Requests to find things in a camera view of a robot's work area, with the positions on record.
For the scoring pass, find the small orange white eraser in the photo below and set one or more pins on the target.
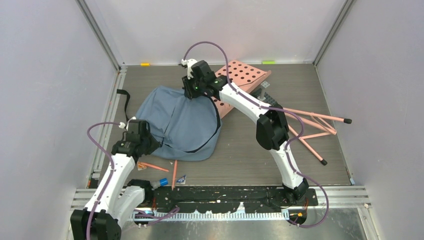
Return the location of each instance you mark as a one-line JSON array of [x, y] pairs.
[[141, 166]]

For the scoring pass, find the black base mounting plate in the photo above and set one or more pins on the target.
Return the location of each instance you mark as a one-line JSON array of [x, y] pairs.
[[226, 199]]

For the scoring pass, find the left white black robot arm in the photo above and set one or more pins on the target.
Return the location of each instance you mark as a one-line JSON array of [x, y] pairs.
[[105, 215]]

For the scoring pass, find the pink perforated music stand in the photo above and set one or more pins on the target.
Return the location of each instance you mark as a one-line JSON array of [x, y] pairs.
[[248, 77]]

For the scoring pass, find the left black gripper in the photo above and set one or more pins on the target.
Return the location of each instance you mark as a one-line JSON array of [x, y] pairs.
[[154, 145]]

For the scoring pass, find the blue grey glue stick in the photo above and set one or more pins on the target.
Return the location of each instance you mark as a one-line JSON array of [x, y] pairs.
[[159, 183]]

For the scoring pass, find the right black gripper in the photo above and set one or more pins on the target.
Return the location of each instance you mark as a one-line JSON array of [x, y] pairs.
[[189, 92]]

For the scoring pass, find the dark grey lego plate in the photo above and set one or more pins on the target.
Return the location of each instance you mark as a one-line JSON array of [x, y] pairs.
[[261, 94]]

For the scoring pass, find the orange pencil long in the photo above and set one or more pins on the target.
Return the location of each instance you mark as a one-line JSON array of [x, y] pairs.
[[174, 175]]

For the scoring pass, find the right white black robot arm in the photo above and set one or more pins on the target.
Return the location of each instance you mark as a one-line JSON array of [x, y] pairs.
[[272, 130]]

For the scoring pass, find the orange pencil short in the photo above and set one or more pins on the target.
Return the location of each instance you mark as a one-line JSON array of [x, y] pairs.
[[155, 167]]

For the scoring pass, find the blue fabric backpack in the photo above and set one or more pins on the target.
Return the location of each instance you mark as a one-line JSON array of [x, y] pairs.
[[186, 129]]

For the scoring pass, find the aluminium front rail frame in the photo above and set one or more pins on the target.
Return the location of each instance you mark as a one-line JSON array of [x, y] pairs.
[[328, 197]]

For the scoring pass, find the green tape marker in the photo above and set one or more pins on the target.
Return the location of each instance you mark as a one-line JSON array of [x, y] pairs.
[[268, 62]]

